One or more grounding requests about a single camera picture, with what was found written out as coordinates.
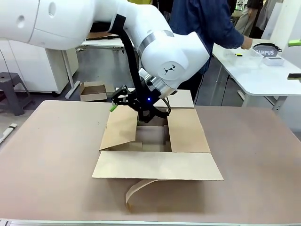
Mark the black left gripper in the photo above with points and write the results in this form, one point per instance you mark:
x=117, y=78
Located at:
x=141, y=102

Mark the grey pouch with lettering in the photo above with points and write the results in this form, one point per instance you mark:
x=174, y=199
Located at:
x=265, y=51

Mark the brown paper tape strip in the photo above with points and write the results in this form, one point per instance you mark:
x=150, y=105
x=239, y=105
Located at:
x=135, y=188

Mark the white tube with black band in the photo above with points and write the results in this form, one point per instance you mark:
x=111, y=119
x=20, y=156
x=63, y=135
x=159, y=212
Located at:
x=8, y=132

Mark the white shallow tray box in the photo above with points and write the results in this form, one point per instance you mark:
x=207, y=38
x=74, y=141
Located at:
x=273, y=61

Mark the white cabinet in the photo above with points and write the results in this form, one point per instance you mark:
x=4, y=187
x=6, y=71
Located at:
x=56, y=70

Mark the small open cardboard carton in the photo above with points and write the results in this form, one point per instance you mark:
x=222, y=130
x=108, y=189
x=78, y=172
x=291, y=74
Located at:
x=94, y=93

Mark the person in blue shirt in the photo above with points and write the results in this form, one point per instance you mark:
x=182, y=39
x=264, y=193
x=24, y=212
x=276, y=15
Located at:
x=200, y=18

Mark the large cardboard box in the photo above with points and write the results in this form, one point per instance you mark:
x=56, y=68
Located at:
x=155, y=164

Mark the yellow marker pen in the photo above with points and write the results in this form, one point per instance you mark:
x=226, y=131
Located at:
x=239, y=55

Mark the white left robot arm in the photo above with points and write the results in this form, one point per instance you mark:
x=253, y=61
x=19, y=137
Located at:
x=70, y=21

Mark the person's left hand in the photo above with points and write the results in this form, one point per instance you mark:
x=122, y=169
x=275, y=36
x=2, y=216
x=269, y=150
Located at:
x=247, y=43

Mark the flat cardboard sheet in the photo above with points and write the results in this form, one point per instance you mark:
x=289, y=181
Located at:
x=101, y=35

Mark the clear plastic container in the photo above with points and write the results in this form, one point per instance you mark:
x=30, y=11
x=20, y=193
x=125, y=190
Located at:
x=254, y=58

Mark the background person beige clothes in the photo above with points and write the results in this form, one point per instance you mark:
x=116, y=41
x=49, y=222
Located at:
x=245, y=16

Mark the grey plastic stool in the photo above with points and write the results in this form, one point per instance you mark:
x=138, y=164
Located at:
x=13, y=91

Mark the white desk with metal leg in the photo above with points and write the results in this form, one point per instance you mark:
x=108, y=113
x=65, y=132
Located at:
x=103, y=43

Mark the white table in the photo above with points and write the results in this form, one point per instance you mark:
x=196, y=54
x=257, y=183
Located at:
x=258, y=80

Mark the person's left forearm blue sleeve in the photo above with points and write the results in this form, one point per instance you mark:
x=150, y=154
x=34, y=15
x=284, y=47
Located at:
x=231, y=37

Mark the right gripper green finger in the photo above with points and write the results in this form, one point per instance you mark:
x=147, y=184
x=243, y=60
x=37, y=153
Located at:
x=295, y=42
x=295, y=76

